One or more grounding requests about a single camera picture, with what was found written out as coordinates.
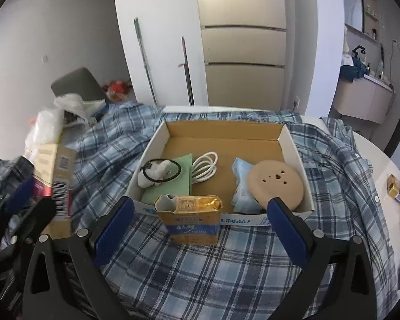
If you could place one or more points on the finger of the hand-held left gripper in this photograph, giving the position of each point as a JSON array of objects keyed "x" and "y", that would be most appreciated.
[
  {"x": 20, "y": 193},
  {"x": 43, "y": 213}
]

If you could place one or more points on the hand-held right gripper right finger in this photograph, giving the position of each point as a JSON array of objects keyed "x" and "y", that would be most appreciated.
[{"x": 286, "y": 230}]

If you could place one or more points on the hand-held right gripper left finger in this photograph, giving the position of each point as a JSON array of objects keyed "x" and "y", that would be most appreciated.
[{"x": 115, "y": 230}]

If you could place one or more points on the red and cream carton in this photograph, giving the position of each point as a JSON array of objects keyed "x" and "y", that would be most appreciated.
[{"x": 58, "y": 173}]

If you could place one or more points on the beige round disc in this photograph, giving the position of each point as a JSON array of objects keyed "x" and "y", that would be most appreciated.
[{"x": 276, "y": 183}]

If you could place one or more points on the light blue tissue packet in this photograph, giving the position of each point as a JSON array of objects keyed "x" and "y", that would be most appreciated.
[{"x": 243, "y": 186}]

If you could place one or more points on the gold cigarette pack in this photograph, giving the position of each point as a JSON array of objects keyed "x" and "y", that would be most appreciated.
[{"x": 190, "y": 220}]

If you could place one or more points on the green pad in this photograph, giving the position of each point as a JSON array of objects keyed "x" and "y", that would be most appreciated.
[{"x": 176, "y": 173}]

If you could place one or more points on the white cardboard box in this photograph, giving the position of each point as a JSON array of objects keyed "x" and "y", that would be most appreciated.
[{"x": 220, "y": 140}]

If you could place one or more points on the white soft toy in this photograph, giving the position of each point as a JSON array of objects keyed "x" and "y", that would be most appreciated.
[{"x": 150, "y": 175}]

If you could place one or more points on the crumpled white plastic bag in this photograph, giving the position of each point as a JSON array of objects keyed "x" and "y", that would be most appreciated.
[{"x": 45, "y": 126}]

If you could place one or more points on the blue plaid shirt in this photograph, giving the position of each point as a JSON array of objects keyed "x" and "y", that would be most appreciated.
[{"x": 220, "y": 273}]

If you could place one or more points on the small gold box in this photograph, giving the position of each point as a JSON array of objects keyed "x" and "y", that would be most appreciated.
[{"x": 398, "y": 190}]

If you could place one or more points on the dark grey chair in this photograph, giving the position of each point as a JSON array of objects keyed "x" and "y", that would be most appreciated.
[{"x": 76, "y": 83}]

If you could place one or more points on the orange bag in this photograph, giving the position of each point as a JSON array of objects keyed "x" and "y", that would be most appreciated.
[{"x": 118, "y": 90}]

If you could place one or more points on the white vanity cabinet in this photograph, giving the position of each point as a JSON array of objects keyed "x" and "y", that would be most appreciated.
[{"x": 363, "y": 100}]

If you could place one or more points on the grey pole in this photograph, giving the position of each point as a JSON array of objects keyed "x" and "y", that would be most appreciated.
[{"x": 146, "y": 63}]

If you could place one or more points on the blue cloth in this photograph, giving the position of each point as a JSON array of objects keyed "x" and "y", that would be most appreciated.
[{"x": 351, "y": 70}]

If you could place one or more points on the beige refrigerator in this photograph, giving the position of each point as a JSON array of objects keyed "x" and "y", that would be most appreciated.
[{"x": 243, "y": 46}]

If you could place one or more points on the black faucet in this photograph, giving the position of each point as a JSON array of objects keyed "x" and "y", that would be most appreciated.
[{"x": 359, "y": 50}]

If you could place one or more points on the white wall outlet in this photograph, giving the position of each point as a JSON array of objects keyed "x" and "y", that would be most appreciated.
[{"x": 298, "y": 102}]

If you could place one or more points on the wall mirror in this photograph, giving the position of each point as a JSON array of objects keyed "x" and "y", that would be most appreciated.
[{"x": 353, "y": 6}]

